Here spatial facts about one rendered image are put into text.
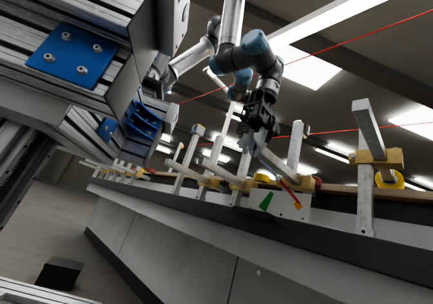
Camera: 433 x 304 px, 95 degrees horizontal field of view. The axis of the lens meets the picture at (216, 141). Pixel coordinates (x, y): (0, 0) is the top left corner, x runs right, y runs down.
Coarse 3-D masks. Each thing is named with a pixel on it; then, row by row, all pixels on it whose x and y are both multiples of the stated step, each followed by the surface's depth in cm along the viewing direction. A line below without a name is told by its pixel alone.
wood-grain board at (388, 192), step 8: (168, 176) 183; (176, 176) 170; (216, 176) 133; (264, 184) 106; (272, 184) 102; (328, 184) 84; (336, 184) 82; (320, 192) 89; (328, 192) 86; (336, 192) 83; (344, 192) 80; (352, 192) 77; (376, 192) 72; (384, 192) 71; (392, 192) 69; (400, 192) 68; (408, 192) 67; (416, 192) 65; (424, 192) 64; (432, 192) 63; (400, 200) 70; (408, 200) 68; (416, 200) 66; (424, 200) 64; (432, 200) 63
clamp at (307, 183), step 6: (282, 180) 80; (300, 180) 75; (306, 180) 73; (312, 180) 74; (282, 186) 79; (288, 186) 77; (294, 186) 75; (300, 186) 74; (306, 186) 72; (312, 186) 73; (312, 192) 75
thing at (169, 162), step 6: (168, 162) 93; (174, 162) 95; (174, 168) 96; (180, 168) 97; (186, 168) 99; (186, 174) 100; (192, 174) 102; (198, 174) 105; (198, 180) 106; (204, 180) 107; (222, 186) 116; (222, 192) 117
